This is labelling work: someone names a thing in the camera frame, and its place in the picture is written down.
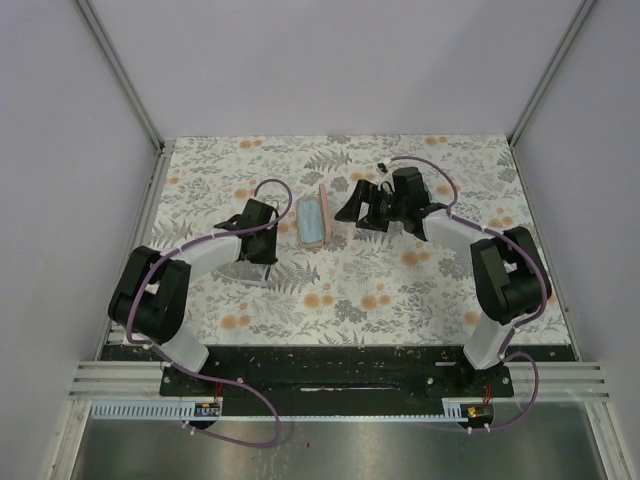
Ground floral table mat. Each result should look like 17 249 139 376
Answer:
120 133 572 347

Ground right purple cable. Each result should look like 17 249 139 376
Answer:
384 155 549 435

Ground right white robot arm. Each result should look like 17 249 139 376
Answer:
334 167 551 396

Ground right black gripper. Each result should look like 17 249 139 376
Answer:
334 179 407 233

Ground white cable duct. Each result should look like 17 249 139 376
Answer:
441 397 483 422
91 398 223 421

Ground right white cable duct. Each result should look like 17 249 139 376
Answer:
441 397 483 422

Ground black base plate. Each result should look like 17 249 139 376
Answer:
159 346 514 417

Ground pink glasses case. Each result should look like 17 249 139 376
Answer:
296 184 332 249

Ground left white cable duct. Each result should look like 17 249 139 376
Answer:
91 398 223 421

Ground blue cloth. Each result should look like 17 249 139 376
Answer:
297 199 324 244

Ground white sunglasses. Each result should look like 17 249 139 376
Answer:
217 262 272 287

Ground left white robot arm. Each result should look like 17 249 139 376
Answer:
108 199 278 395

